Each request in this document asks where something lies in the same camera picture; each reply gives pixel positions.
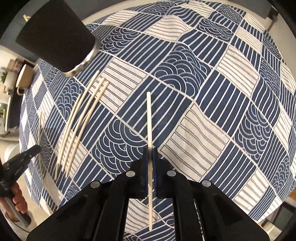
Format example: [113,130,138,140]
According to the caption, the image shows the beige ceramic mug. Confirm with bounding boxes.
[16,64,35,96]

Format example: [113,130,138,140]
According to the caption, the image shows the blue patterned tablecloth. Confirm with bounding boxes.
[18,1,296,241]

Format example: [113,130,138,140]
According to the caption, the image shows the person left hand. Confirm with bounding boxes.
[11,183,28,214]

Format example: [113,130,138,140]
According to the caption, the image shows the black cylindrical utensil holder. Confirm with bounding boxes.
[16,1,101,77]

